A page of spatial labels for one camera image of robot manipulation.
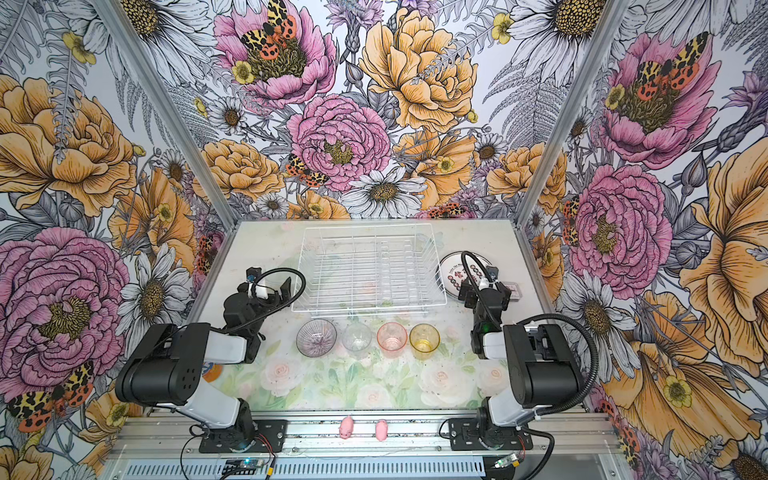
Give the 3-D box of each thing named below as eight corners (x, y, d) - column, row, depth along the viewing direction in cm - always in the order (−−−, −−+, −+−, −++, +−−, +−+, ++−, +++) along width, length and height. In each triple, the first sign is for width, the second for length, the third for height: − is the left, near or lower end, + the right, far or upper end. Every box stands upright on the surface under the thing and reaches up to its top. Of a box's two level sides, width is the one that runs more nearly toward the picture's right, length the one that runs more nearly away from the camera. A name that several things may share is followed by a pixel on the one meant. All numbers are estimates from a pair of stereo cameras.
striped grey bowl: (296, 358, 88) (292, 352, 85) (303, 325, 95) (300, 318, 92) (335, 358, 88) (332, 352, 85) (339, 325, 95) (337, 318, 92)
